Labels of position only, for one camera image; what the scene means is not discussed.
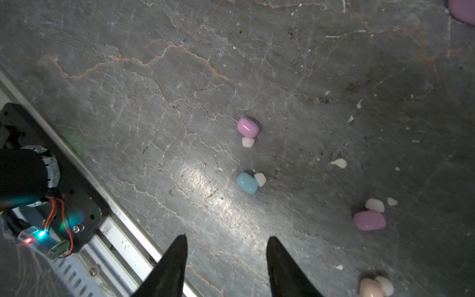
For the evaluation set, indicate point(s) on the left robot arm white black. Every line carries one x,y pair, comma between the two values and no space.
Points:
27,174

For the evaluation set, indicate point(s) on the peach earbud centre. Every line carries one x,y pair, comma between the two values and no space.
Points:
378,287

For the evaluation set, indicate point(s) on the blue earbud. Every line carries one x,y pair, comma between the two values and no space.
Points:
250,184

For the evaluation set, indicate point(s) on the purple earbud left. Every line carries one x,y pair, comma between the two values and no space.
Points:
249,130

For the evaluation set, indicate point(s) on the purple earbud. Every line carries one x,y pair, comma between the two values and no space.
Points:
249,130
371,219

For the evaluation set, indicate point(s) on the purple earbud charging case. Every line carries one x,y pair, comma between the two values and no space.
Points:
462,10

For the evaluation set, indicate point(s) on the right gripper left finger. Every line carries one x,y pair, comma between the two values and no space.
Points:
167,277

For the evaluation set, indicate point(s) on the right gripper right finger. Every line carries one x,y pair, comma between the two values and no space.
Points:
286,277

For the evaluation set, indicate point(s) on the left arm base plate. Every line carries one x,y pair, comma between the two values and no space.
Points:
45,199

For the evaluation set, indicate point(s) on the purple earbud centre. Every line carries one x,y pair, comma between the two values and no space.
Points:
371,219

